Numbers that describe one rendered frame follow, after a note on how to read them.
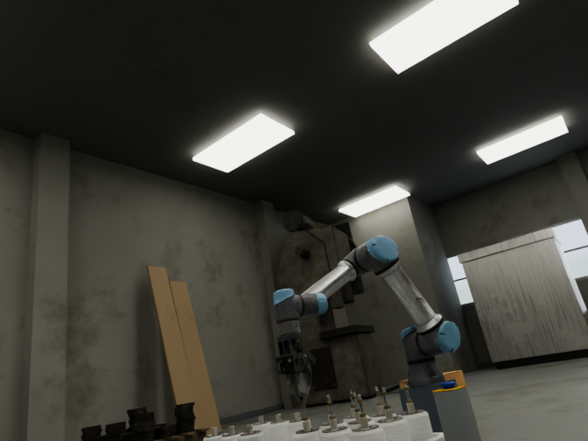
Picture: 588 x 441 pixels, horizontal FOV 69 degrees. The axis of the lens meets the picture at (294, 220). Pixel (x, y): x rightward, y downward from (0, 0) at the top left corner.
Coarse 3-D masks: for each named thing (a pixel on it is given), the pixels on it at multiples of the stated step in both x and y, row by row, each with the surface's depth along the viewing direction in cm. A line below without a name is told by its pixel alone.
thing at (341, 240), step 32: (288, 224) 652; (288, 256) 633; (320, 256) 609; (288, 288) 620; (352, 288) 669; (320, 320) 594; (320, 352) 574; (352, 352) 556; (320, 384) 563; (352, 384) 546
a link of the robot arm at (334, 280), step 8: (352, 256) 177; (344, 264) 176; (352, 264) 175; (336, 272) 172; (344, 272) 173; (352, 272) 175; (360, 272) 177; (320, 280) 169; (328, 280) 169; (336, 280) 170; (344, 280) 172; (352, 280) 178; (312, 288) 165; (320, 288) 165; (328, 288) 167; (336, 288) 169; (328, 296) 167
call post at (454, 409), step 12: (444, 396) 118; (456, 396) 116; (468, 396) 120; (444, 408) 118; (456, 408) 116; (468, 408) 118; (444, 420) 118; (456, 420) 115; (468, 420) 116; (444, 432) 117; (456, 432) 115; (468, 432) 114
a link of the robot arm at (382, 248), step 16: (368, 240) 171; (384, 240) 168; (368, 256) 168; (384, 256) 164; (384, 272) 167; (400, 272) 168; (400, 288) 167; (416, 304) 167; (416, 320) 168; (432, 320) 166; (432, 336) 165; (448, 336) 163; (432, 352) 168; (448, 352) 164
